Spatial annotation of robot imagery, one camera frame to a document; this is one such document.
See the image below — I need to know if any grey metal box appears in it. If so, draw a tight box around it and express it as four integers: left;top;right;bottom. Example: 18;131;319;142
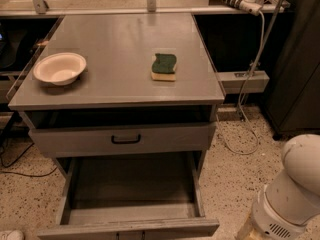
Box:
218;71;269;94

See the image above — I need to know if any black floor cable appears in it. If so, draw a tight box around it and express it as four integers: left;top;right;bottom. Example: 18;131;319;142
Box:
0;140;58;178

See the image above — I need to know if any grey top drawer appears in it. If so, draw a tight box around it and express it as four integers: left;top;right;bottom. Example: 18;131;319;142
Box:
29;123;215;158

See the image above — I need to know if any white sneaker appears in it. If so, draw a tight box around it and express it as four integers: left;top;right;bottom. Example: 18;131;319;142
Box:
0;230;24;240

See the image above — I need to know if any grey drawer cabinet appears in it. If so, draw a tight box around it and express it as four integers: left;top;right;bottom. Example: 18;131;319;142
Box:
7;13;226;240

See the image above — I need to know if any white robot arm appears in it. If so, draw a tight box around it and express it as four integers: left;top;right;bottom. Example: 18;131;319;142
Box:
235;134;320;240

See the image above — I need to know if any white power strip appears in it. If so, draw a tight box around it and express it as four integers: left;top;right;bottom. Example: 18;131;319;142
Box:
221;0;262;16

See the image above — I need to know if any green yellow sponge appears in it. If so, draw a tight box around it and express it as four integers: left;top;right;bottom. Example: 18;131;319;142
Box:
151;53;177;81

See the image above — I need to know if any grey drawer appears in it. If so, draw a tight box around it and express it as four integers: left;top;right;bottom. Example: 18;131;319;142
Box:
29;123;215;158
38;153;219;240

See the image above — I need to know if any white bowl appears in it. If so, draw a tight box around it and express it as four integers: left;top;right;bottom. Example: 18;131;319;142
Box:
33;52;87;86

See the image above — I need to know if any white cable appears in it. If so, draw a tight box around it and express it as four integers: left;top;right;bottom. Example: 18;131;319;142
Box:
216;10;266;156

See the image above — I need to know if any metal rail shelf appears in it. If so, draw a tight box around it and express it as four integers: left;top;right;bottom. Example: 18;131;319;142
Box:
0;0;291;18

